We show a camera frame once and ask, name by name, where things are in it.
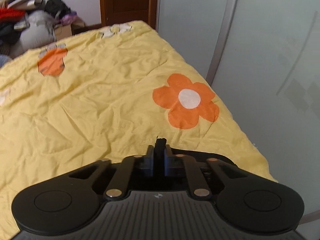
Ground yellow floral bed quilt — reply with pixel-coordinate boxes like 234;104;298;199
1;21;272;239

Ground cardboard box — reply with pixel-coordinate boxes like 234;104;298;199
54;24;73;41

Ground pile of clothes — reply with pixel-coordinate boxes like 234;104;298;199
1;0;85;66

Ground brown wooden door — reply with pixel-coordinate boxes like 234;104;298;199
100;0;158;29

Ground black pants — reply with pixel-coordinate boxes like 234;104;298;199
154;138;167;154

